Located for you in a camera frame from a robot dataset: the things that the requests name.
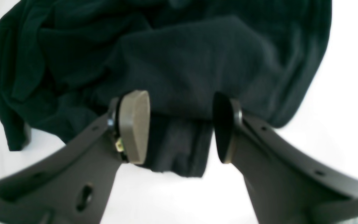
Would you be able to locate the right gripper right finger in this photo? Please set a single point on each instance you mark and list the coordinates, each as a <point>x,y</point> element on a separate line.
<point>285,185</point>

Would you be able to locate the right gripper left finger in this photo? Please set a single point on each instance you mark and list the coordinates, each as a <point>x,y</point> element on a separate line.
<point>73,185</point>

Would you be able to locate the black t-shirt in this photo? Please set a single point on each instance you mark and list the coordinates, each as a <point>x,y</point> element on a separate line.
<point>62,61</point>

